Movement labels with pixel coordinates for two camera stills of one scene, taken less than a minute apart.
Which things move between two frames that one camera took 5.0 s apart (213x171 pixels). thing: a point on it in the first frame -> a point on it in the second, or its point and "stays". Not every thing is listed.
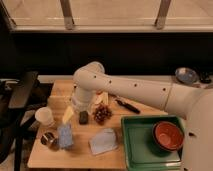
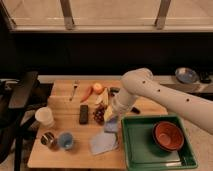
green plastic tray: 140,151 stays
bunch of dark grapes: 102,113 stays
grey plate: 186,75 stays
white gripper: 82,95 -> 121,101
